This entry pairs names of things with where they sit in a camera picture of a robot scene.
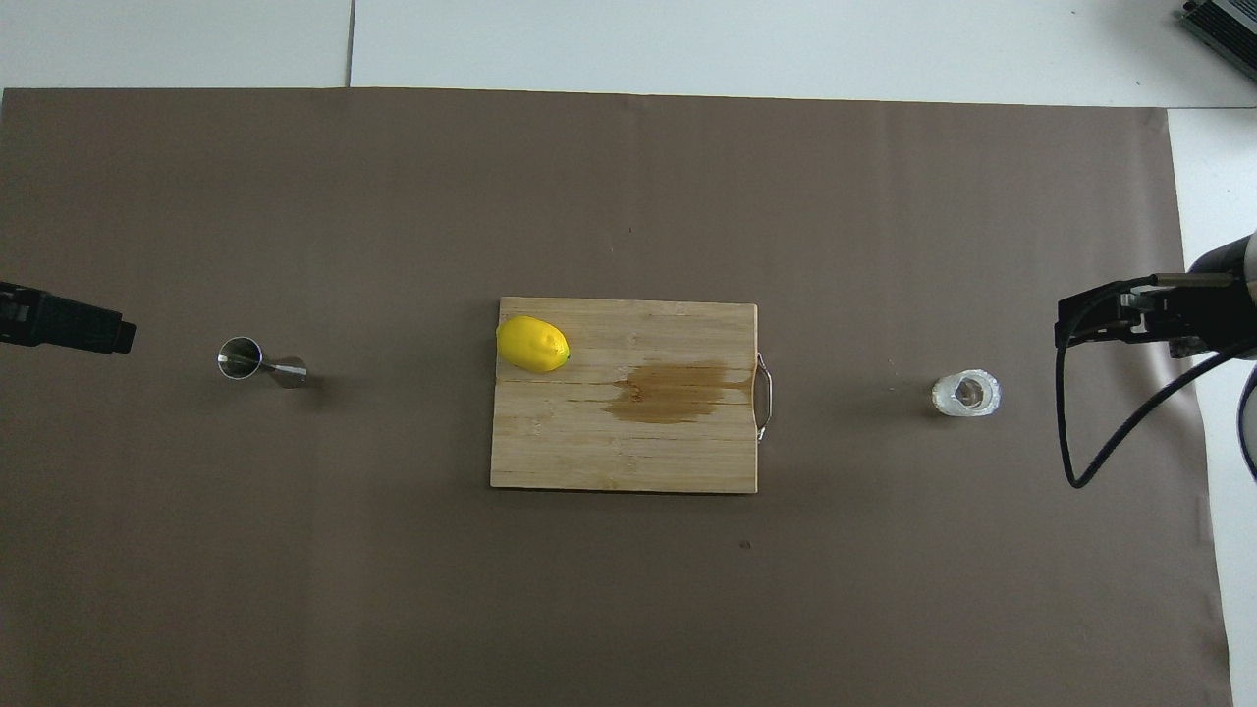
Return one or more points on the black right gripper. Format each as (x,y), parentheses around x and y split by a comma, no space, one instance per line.
(1213,314)

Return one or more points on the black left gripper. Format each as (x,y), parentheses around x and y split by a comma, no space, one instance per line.
(20,314)

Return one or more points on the steel double jigger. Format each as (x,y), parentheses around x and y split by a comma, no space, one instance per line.
(239,357)

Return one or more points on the clear faceted glass cup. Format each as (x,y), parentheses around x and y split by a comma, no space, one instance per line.
(943,398)

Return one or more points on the brown paper table mat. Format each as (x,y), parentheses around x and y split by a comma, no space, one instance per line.
(295,196)

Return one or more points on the grey finned metal device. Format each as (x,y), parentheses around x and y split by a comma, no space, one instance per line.
(1232,25)

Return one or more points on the yellow lemon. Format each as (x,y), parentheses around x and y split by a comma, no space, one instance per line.
(530,344)

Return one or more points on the wooden cutting board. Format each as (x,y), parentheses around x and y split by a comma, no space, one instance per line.
(589,442)

